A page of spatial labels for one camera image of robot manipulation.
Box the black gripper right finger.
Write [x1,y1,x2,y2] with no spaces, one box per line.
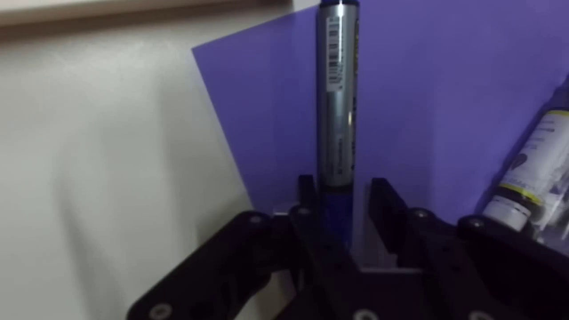
[367,177,569,320]

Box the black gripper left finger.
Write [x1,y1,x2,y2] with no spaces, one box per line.
[127,175,371,320]

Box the blue capped silver marker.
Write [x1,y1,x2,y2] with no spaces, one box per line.
[315,0,363,250]

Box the light wooden compartment tray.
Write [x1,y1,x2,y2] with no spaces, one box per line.
[0,0,296,29]

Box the purple paper sheet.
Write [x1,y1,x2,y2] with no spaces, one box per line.
[191,0,569,228]

